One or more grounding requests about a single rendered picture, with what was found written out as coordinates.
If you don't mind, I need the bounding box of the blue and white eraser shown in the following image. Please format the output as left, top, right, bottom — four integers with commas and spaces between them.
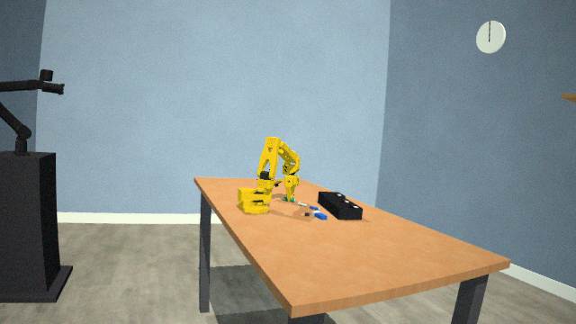
311, 211, 328, 220

